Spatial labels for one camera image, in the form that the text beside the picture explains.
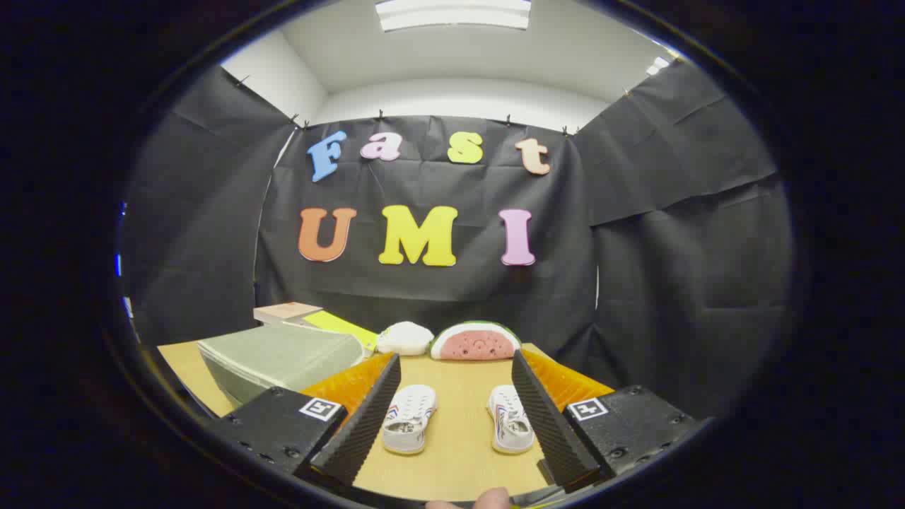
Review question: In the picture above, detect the beige fabric storage box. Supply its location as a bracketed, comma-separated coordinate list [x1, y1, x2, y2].
[198, 324, 366, 409]

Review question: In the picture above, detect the yellow book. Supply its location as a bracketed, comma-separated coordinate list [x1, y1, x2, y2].
[304, 310, 380, 352]

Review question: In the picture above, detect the watermelon slice plush toy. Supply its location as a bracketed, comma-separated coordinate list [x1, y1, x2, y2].
[429, 320, 522, 362]

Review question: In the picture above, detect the beige paperback book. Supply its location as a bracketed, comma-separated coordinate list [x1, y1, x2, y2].
[253, 302, 323, 327]

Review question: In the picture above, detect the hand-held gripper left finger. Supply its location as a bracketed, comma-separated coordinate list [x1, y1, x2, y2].
[205, 352, 402, 488]

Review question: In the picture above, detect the white plush toy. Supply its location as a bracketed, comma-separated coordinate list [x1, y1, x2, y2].
[375, 321, 435, 356]

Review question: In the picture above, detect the white canvas shoe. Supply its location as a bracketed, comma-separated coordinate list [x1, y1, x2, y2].
[486, 384, 536, 455]
[381, 384, 438, 455]

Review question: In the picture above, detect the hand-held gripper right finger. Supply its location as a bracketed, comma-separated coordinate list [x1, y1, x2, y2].
[510, 349, 702, 493]

